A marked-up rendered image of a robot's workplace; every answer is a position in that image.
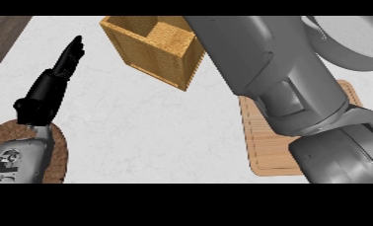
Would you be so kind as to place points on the open wooden box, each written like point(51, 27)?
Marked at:
point(159, 55)

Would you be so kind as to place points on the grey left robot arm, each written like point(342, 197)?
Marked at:
point(23, 157)

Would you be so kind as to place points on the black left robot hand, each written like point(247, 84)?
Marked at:
point(44, 98)

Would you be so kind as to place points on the brown wicker basket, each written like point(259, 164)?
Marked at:
point(59, 157)

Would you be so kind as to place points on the pale wooden cutting board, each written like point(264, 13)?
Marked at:
point(266, 151)

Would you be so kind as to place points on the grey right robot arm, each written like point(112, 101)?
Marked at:
point(271, 68)

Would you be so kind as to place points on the grey round bowl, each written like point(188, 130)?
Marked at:
point(349, 45)

